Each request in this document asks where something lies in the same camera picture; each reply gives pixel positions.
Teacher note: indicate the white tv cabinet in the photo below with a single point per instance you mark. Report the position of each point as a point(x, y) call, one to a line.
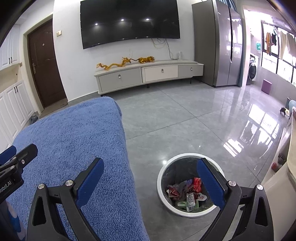
point(133, 75)

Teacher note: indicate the dark brown door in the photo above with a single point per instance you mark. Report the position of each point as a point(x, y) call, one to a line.
point(43, 64)

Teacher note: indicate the purple stool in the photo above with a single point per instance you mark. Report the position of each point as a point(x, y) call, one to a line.
point(266, 86)

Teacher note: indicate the white trash bin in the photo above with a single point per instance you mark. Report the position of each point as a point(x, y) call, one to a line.
point(178, 169)

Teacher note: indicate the blue gloved left hand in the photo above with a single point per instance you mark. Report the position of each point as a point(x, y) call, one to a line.
point(11, 226)

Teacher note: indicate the grey slipper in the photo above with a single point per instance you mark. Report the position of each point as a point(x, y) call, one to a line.
point(33, 119)

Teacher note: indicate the golden dragon ornament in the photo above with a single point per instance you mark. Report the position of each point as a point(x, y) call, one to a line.
point(123, 63)

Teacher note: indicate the blue fluffy blanket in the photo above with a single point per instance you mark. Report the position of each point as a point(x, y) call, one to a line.
point(68, 141)

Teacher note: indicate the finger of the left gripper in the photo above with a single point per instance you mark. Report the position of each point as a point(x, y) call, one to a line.
point(22, 158)
point(6, 155)

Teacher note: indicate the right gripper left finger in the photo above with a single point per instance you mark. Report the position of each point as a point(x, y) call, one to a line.
point(44, 220)

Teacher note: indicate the green paper wrapper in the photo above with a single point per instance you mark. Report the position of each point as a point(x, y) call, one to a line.
point(182, 205)

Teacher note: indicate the red white wrapper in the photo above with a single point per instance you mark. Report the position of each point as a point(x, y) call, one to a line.
point(178, 192)

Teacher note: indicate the clear labelled plastic bag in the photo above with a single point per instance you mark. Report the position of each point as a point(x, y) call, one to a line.
point(190, 201)

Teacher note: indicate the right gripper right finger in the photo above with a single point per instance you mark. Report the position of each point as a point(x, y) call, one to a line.
point(255, 223)

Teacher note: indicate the white wall cabinets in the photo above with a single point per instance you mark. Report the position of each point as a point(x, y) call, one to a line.
point(16, 107)

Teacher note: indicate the orange tiger ornament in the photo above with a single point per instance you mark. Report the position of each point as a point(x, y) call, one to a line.
point(148, 59)

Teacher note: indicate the grey refrigerator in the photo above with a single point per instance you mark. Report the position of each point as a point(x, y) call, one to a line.
point(218, 41)

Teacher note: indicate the black wall television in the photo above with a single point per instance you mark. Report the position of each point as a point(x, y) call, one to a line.
point(105, 22)

